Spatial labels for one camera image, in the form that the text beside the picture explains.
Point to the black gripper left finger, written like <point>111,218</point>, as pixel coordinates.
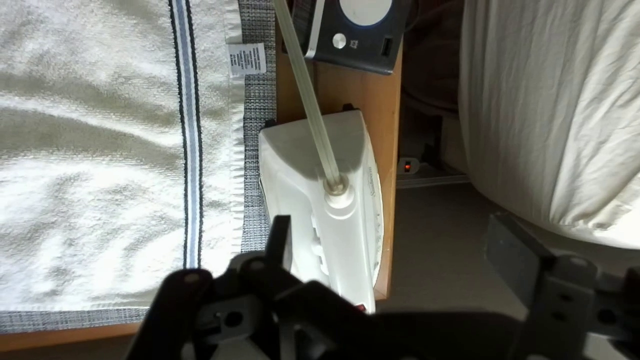
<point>277,247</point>

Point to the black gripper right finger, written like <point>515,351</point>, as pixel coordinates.
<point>516,257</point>

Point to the white pressing iron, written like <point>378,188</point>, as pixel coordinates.
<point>335,239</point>

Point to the power strip with red light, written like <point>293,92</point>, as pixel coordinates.
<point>413,173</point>

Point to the wooden side table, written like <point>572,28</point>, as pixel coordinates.
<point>378,98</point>

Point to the white bed sheet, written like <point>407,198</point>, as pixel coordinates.
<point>548,105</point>

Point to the grey woven placemat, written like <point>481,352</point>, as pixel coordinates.
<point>256,133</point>

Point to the black alarm clock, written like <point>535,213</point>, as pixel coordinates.
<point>354,32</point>

